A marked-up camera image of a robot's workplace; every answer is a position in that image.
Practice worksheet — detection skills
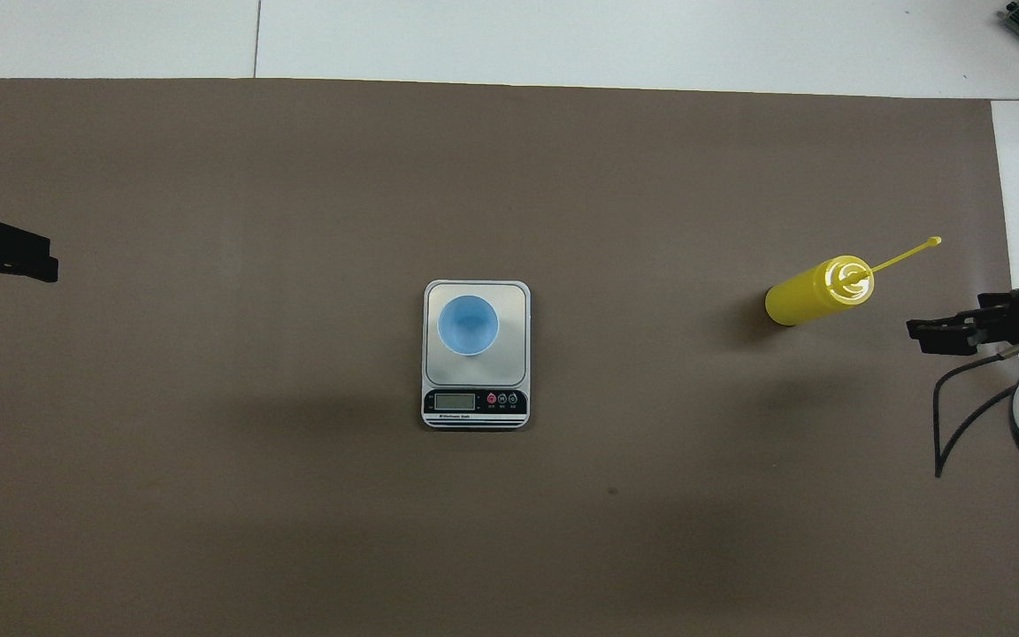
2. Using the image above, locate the yellow squeeze bottle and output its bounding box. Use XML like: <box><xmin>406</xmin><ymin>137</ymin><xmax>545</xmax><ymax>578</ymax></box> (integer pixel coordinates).
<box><xmin>765</xmin><ymin>236</ymin><xmax>943</xmax><ymax>327</ymax></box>

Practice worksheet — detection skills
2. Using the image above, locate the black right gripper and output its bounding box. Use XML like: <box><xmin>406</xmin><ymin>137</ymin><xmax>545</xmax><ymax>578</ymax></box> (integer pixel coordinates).
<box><xmin>908</xmin><ymin>283</ymin><xmax>1019</xmax><ymax>357</ymax></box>

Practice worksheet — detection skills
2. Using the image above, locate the silver digital kitchen scale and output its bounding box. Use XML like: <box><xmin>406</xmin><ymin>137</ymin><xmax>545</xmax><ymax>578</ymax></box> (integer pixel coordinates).
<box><xmin>422</xmin><ymin>280</ymin><xmax>532</xmax><ymax>431</ymax></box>

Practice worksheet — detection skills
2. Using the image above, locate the brown table mat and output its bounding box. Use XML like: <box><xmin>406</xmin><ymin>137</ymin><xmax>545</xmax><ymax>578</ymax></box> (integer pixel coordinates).
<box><xmin>0</xmin><ymin>78</ymin><xmax>1019</xmax><ymax>637</ymax></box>

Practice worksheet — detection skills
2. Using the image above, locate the light blue plastic cup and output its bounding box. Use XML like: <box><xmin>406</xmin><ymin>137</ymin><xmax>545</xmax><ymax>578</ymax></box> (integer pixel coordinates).
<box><xmin>437</xmin><ymin>295</ymin><xmax>501</xmax><ymax>357</ymax></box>

